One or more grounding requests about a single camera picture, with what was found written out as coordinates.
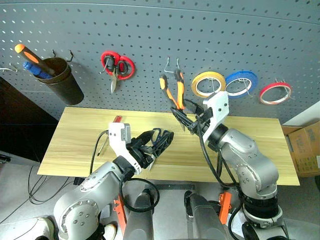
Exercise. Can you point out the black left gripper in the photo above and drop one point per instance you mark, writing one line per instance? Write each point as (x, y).
(141, 155)

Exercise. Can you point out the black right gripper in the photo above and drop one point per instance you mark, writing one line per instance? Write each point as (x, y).
(204, 120)

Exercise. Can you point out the orange black pliers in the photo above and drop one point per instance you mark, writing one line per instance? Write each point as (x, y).
(180, 92)

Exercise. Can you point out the blue black scissors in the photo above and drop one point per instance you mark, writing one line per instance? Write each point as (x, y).
(151, 163)

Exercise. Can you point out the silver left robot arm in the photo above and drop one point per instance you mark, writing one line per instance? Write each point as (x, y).
(82, 200)

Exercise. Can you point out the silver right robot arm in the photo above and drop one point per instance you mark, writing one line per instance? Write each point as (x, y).
(252, 160)

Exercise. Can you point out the yellow tape roll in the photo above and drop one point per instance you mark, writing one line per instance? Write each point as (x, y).
(203, 75)

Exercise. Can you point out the blue tape roll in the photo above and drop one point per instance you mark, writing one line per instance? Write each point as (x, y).
(240, 74)

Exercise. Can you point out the red tape roll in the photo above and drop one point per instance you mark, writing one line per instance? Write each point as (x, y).
(275, 85)

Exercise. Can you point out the grey pegboard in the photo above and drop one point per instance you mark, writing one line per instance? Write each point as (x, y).
(150, 30)

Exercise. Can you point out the black pegboard hook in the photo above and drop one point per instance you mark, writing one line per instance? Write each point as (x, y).
(54, 53)
(71, 56)

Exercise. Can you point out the grey metal table bar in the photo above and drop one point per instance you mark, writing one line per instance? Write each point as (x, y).
(175, 187)

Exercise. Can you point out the grey rounded robot leg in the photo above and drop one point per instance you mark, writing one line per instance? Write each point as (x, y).
(202, 220)
(140, 220)

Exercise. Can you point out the brown tool cup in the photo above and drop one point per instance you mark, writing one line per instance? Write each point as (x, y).
(65, 87)

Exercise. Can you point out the cardboard box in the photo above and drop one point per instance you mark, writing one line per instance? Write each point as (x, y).
(303, 147)

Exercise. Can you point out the orange black screwdriver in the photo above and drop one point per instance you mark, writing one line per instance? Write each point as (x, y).
(30, 56)

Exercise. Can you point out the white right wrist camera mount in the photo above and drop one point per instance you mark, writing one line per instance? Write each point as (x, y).
(220, 105)

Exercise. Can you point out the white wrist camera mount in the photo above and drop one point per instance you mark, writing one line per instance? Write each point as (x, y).
(120, 142)
(220, 105)

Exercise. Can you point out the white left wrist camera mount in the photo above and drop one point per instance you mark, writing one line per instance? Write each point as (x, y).
(120, 142)

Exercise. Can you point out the orange bracket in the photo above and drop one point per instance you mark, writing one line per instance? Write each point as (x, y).
(120, 215)
(225, 205)

